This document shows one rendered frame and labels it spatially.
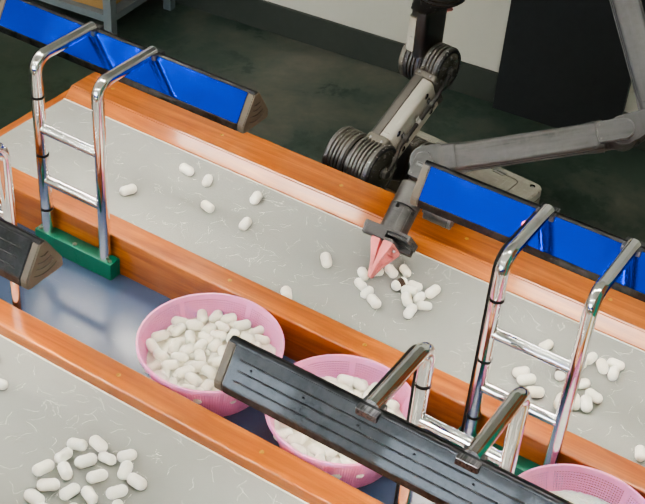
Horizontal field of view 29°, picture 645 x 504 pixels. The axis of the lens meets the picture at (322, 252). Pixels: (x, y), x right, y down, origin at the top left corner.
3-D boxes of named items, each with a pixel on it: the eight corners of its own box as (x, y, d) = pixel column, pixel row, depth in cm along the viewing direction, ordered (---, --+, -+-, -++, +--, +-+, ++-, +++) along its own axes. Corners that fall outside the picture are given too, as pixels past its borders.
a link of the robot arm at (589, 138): (630, 122, 245) (632, 111, 235) (634, 151, 244) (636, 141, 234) (413, 155, 253) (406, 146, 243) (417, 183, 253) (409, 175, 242)
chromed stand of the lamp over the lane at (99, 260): (97, 201, 271) (87, 14, 244) (170, 235, 263) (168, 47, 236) (35, 243, 258) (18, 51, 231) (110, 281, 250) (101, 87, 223)
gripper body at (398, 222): (407, 244, 241) (423, 211, 242) (361, 226, 245) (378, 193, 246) (414, 255, 247) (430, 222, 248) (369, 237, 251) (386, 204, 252)
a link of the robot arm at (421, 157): (424, 155, 252) (419, 147, 244) (476, 177, 250) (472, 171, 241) (399, 209, 252) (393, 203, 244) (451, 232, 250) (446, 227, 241)
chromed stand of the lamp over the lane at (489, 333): (497, 390, 233) (539, 194, 206) (596, 437, 225) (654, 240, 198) (449, 451, 220) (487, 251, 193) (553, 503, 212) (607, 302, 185)
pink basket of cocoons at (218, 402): (196, 312, 245) (196, 274, 239) (310, 368, 234) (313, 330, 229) (106, 388, 227) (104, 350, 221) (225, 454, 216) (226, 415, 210)
